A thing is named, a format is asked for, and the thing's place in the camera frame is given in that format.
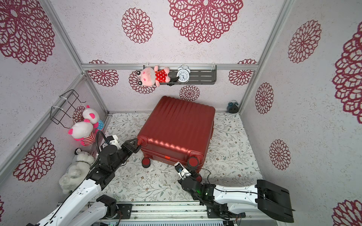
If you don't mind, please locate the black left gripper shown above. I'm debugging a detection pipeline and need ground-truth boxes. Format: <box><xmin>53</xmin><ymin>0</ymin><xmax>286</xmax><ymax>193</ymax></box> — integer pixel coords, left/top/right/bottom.
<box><xmin>112</xmin><ymin>138</ymin><xmax>139</xmax><ymax>173</ymax></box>

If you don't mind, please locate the red hard-shell suitcase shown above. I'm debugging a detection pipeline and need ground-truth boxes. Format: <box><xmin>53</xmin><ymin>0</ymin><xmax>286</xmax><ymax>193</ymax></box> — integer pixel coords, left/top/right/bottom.
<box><xmin>137</xmin><ymin>96</ymin><xmax>216</xmax><ymax>173</ymax></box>

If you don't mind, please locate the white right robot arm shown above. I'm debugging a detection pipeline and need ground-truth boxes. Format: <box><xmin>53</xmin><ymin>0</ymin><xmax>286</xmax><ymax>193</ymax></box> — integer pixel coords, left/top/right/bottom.
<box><xmin>178</xmin><ymin>170</ymin><xmax>294</xmax><ymax>223</ymax></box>

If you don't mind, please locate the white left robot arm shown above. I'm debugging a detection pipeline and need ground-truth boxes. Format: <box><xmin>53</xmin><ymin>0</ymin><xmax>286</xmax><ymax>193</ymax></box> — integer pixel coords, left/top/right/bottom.
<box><xmin>36</xmin><ymin>138</ymin><xmax>141</xmax><ymax>226</ymax></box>

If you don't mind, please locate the white plush red striped shirt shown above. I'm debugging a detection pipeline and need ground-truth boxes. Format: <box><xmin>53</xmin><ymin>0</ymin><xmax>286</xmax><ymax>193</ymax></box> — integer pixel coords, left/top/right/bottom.
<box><xmin>68</xmin><ymin>119</ymin><xmax>96</xmax><ymax>146</ymax></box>

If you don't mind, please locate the white plush blue dotted shirt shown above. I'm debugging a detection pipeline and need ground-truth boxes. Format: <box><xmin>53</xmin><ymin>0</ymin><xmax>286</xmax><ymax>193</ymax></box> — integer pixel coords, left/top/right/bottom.
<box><xmin>82</xmin><ymin>105</ymin><xmax>104</xmax><ymax>132</ymax></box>

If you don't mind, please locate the white fluffy dog plush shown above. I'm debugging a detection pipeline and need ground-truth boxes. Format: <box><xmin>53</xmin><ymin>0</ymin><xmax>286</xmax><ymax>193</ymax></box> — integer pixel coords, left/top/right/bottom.
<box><xmin>59</xmin><ymin>148</ymin><xmax>95</xmax><ymax>195</ymax></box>

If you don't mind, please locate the pink pig plush toy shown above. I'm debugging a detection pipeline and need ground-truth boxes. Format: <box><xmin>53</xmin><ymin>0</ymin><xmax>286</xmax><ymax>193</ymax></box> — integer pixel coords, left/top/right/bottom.
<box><xmin>137</xmin><ymin>66</ymin><xmax>171</xmax><ymax>87</ymax></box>

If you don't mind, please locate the small teal round device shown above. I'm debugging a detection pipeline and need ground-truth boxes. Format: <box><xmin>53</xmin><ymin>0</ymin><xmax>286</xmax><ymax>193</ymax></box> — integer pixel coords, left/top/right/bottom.
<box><xmin>227</xmin><ymin>100</ymin><xmax>239</xmax><ymax>114</ymax></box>

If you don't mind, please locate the white twin-bell alarm clock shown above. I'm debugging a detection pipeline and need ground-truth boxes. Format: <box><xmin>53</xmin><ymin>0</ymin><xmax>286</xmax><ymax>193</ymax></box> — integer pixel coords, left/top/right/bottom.
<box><xmin>177</xmin><ymin>65</ymin><xmax>191</xmax><ymax>83</ymax></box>

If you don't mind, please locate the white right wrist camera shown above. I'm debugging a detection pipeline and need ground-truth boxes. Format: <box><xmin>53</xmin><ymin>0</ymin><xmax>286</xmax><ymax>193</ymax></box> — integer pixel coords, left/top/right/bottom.
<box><xmin>174</xmin><ymin>162</ymin><xmax>191</xmax><ymax>180</ymax></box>

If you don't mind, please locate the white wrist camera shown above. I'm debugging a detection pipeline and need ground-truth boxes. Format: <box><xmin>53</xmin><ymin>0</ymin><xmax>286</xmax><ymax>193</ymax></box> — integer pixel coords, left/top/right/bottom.
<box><xmin>174</xmin><ymin>162</ymin><xmax>191</xmax><ymax>180</ymax></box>
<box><xmin>101</xmin><ymin>135</ymin><xmax>121</xmax><ymax>150</ymax></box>

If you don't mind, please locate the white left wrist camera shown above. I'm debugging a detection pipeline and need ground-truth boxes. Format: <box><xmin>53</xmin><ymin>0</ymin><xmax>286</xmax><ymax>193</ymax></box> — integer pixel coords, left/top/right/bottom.
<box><xmin>101</xmin><ymin>135</ymin><xmax>121</xmax><ymax>150</ymax></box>

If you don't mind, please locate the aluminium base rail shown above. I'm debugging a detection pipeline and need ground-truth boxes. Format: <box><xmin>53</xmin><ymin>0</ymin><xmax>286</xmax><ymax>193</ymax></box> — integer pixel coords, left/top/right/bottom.
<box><xmin>94</xmin><ymin>202</ymin><xmax>286</xmax><ymax>226</ymax></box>

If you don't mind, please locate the black wire wall basket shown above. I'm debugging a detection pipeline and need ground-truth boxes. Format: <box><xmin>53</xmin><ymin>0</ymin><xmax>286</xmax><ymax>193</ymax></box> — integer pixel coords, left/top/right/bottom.
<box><xmin>50</xmin><ymin>89</ymin><xmax>86</xmax><ymax>129</ymax></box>

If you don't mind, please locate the aluminium frame left rail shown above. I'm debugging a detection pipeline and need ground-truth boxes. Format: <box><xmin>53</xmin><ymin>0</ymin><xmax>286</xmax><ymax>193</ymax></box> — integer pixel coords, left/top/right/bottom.
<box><xmin>0</xmin><ymin>73</ymin><xmax>85</xmax><ymax>181</ymax></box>

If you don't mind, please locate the aluminium frame rail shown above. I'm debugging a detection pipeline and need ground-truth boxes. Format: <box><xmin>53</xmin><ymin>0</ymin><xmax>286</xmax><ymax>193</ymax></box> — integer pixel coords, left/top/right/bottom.
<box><xmin>0</xmin><ymin>73</ymin><xmax>85</xmax><ymax>181</ymax></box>
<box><xmin>82</xmin><ymin>63</ymin><xmax>259</xmax><ymax>71</ymax></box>

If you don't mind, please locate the aluminium frame back rail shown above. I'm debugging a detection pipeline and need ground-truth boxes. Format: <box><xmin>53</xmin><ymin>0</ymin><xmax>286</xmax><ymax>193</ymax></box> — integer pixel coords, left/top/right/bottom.
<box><xmin>82</xmin><ymin>63</ymin><xmax>259</xmax><ymax>71</ymax></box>

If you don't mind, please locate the grey metal wall shelf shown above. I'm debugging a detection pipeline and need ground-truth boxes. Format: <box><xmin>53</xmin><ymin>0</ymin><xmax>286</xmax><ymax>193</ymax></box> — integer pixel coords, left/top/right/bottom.
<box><xmin>136</xmin><ymin>66</ymin><xmax>217</xmax><ymax>87</ymax></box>

